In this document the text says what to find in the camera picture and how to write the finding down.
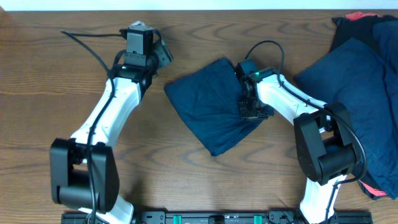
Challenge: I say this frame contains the dark blue shorts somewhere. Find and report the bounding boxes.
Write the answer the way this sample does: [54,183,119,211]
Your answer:
[164,58,262,156]

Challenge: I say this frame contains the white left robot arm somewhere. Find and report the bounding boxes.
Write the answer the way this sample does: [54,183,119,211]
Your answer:
[50,39,174,223]

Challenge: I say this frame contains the dark blue garment in pile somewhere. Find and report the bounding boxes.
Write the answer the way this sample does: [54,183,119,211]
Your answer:
[294,38,397,199]

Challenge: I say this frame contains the black garment in pile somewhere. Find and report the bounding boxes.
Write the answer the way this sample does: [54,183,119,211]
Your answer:
[330,15,397,53]

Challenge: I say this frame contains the red garment in pile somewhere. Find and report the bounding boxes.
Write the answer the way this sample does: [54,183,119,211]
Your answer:
[345,12,382,21]

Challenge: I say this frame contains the blue garment at right edge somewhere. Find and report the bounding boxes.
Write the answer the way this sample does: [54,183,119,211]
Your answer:
[372,20,398,103]

